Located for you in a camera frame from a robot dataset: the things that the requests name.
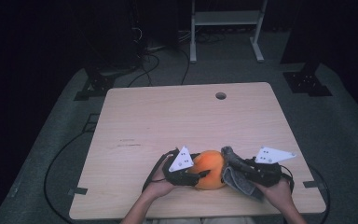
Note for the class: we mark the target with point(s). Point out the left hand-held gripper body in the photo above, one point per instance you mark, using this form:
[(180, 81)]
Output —
[(180, 161)]

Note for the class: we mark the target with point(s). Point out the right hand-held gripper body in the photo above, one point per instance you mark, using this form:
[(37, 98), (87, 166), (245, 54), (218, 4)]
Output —
[(270, 174)]

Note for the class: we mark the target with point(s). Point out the orange plush toy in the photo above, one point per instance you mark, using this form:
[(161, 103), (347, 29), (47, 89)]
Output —
[(209, 163)]

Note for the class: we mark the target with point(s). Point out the grey fuzzy cloth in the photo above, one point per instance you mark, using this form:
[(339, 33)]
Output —
[(233, 182)]

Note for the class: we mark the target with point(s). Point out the person's right hand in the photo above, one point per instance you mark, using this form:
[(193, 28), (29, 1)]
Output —
[(276, 194)]

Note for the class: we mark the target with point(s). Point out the person's left hand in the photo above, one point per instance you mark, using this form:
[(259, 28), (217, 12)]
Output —
[(157, 186)]

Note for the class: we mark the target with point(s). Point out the black stand base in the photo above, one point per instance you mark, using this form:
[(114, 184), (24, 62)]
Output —
[(306, 82), (98, 85)]

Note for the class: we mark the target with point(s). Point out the black floor frame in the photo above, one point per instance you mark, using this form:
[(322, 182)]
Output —
[(90, 123)]

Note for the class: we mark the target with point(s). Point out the white metal desk frame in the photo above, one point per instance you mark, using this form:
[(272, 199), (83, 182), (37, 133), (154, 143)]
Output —
[(227, 17)]

